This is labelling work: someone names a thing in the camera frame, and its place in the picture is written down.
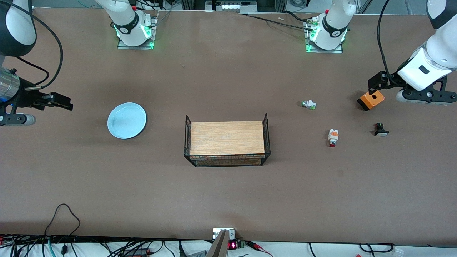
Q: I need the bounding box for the light blue plate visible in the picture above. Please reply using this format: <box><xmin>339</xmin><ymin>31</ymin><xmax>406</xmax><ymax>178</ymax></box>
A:
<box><xmin>107</xmin><ymin>102</ymin><xmax>147</xmax><ymax>139</ymax></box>

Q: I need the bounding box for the orange button box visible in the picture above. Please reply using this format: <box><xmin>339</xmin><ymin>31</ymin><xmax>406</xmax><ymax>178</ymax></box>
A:
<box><xmin>357</xmin><ymin>90</ymin><xmax>386</xmax><ymax>111</ymax></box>

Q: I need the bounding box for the wooden board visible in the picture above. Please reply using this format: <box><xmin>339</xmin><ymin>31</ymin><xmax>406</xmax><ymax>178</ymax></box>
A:
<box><xmin>190</xmin><ymin>121</ymin><xmax>265</xmax><ymax>157</ymax></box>

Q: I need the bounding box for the silver mounting block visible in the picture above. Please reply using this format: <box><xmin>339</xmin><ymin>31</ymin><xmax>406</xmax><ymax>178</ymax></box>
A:
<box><xmin>213</xmin><ymin>228</ymin><xmax>236</xmax><ymax>240</ymax></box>

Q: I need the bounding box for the red clip lead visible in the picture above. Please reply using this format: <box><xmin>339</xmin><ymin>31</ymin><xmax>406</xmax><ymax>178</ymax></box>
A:
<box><xmin>246</xmin><ymin>241</ymin><xmax>274</xmax><ymax>257</ymax></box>

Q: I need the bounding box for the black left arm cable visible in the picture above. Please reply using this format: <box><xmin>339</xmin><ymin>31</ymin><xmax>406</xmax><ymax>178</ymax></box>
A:
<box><xmin>377</xmin><ymin>0</ymin><xmax>395</xmax><ymax>85</ymax></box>

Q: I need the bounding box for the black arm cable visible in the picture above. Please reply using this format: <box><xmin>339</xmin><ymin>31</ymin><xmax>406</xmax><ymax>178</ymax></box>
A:
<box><xmin>377</xmin><ymin>0</ymin><xmax>395</xmax><ymax>85</ymax></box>
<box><xmin>14</xmin><ymin>0</ymin><xmax>64</xmax><ymax>88</ymax></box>

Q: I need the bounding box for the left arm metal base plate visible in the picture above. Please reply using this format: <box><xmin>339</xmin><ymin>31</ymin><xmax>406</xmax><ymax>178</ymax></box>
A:
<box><xmin>305</xmin><ymin>18</ymin><xmax>343</xmax><ymax>54</ymax></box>

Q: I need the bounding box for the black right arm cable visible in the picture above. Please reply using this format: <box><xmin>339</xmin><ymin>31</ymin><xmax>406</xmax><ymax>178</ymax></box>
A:
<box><xmin>14</xmin><ymin>0</ymin><xmax>64</xmax><ymax>88</ymax></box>

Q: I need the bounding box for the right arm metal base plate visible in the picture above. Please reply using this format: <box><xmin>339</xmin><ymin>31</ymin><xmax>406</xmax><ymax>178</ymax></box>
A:
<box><xmin>117</xmin><ymin>14</ymin><xmax>155</xmax><ymax>50</ymax></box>

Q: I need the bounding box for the thin black looped cable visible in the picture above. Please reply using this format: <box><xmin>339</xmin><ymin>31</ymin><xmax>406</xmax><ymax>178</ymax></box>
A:
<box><xmin>45</xmin><ymin>203</ymin><xmax>81</xmax><ymax>237</ymax></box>

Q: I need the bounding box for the long black table cable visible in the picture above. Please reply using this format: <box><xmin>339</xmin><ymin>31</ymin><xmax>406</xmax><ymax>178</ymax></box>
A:
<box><xmin>239</xmin><ymin>12</ymin><xmax>315</xmax><ymax>31</ymax></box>

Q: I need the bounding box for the aluminium frame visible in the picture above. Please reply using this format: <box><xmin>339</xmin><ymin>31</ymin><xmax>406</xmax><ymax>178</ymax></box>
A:
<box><xmin>180</xmin><ymin>0</ymin><xmax>287</xmax><ymax>13</ymax></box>

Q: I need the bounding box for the black coiled cable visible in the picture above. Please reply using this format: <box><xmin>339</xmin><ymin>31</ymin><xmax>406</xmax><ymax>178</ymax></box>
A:
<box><xmin>359</xmin><ymin>243</ymin><xmax>395</xmax><ymax>253</ymax></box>

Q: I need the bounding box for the black wire rack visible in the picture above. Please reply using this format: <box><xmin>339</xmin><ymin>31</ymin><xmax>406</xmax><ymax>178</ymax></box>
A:
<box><xmin>184</xmin><ymin>113</ymin><xmax>271</xmax><ymax>167</ymax></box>

